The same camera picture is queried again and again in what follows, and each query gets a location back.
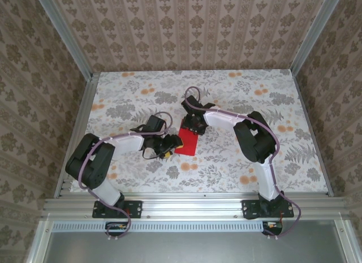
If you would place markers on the red paper sheet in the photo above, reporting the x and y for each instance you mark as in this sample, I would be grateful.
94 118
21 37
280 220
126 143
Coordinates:
188 144

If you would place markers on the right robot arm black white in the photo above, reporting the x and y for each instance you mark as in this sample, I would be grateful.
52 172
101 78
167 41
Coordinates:
254 144

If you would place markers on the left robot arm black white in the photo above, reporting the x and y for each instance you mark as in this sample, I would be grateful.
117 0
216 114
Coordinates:
96 167

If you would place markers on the grey metal sheet panel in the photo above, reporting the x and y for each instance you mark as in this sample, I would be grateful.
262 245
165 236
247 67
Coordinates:
192 249

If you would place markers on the floral table cover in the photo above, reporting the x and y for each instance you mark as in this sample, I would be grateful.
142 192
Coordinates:
169 178

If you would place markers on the aluminium front rail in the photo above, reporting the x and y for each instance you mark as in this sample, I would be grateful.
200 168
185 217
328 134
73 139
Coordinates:
192 206

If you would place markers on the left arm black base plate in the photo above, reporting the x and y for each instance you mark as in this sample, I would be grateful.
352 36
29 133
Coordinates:
135 209

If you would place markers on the aluminium side rail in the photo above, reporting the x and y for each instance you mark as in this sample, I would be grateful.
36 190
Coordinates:
311 133
80 127

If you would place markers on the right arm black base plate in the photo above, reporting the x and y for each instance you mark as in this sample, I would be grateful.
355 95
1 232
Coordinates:
250 209

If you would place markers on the aluminium upright post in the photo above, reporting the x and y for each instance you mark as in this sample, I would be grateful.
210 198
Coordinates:
311 34
67 34

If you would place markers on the aluminium lower frame rail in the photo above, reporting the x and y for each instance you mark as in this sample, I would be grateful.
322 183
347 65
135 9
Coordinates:
39 243
346 243

